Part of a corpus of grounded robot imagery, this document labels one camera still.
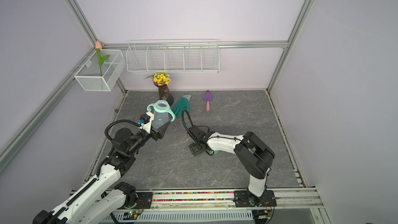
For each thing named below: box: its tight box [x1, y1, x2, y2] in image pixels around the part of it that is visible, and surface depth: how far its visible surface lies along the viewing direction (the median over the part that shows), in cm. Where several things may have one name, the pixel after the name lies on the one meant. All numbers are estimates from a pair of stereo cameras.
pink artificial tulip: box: [95, 40, 110, 77], surface depth 92 cm
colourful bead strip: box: [152, 191, 235, 202], surface depth 79 cm
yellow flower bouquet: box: [143, 71, 172, 86], surface depth 96 cm
